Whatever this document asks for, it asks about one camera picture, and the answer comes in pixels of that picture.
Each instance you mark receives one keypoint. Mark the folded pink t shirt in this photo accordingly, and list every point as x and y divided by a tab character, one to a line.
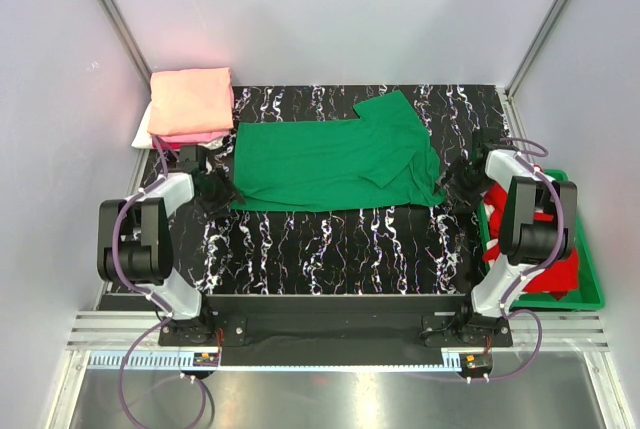
205	139

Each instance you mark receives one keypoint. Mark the folded peach t shirt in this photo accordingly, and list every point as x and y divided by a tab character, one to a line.
191	101

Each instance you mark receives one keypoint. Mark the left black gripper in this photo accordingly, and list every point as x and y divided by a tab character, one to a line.
228	195

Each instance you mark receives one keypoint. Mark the green plastic bin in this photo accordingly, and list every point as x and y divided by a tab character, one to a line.
585	274

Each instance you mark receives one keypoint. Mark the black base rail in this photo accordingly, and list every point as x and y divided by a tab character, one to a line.
355	331

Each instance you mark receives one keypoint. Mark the red white t shirt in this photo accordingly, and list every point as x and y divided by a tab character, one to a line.
522	225

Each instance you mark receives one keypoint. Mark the green t shirt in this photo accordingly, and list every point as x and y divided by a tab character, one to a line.
381	158

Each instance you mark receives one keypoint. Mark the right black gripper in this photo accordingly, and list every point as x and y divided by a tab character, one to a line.
451	180

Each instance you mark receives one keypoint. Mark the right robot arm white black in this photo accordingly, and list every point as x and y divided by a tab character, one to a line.
505	163

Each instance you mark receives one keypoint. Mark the aluminium frame rail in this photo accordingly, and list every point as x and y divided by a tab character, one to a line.
134	342

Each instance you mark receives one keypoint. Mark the folded white t shirt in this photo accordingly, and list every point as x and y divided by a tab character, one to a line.
143	139

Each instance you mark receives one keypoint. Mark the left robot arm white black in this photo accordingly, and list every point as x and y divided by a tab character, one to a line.
134	245

